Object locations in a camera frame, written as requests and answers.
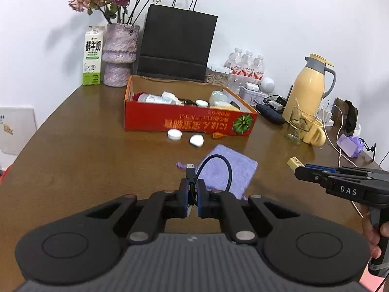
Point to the yellow thermos jug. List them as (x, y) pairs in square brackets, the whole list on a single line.
[(307, 88)]

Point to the white tin box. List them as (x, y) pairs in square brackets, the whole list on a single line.
[(250, 95)]

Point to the wooden stand with black holder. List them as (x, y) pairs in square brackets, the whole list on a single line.
[(351, 115)]

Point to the white plastic bottle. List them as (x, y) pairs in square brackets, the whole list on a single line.
[(150, 99)]

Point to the white green milk carton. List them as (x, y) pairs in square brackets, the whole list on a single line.
[(92, 57)]

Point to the clear grain container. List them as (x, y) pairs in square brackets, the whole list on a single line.
[(217, 77)]

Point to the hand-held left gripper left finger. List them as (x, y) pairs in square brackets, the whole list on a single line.
[(184, 197)]

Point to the white bottle cap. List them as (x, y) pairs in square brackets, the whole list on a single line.
[(174, 135), (201, 103), (197, 140)]

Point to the purple cloth pouch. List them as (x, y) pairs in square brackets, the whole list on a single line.
[(237, 164)]

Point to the black zip case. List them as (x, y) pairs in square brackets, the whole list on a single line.
[(270, 114)]

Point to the white tissue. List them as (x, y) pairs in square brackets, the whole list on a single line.
[(171, 97)]

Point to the yellow mug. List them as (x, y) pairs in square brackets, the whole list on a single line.
[(316, 133)]

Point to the white round device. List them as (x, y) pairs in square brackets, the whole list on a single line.
[(268, 85)]

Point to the black paper bag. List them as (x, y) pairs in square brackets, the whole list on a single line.
[(176, 36)]

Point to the purple plastic bag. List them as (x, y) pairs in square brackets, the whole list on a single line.
[(349, 144)]

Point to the yellow white plush toy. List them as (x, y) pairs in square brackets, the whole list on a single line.
[(228, 105)]

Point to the purple mottled vase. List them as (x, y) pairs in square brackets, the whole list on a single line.
[(118, 51)]

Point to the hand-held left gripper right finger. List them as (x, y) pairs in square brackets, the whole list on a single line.
[(201, 197)]

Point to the small orange scrap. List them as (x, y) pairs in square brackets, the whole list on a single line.
[(217, 135)]

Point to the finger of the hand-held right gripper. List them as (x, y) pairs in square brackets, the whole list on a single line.
[(307, 175), (319, 167)]

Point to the small beige block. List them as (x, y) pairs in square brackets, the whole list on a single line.
[(294, 162)]

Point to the red cardboard box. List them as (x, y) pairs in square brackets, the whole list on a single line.
[(182, 121)]

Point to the clear glass cup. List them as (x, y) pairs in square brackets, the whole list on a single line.
[(293, 130)]

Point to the person's right hand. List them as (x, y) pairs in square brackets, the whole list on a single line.
[(372, 240)]

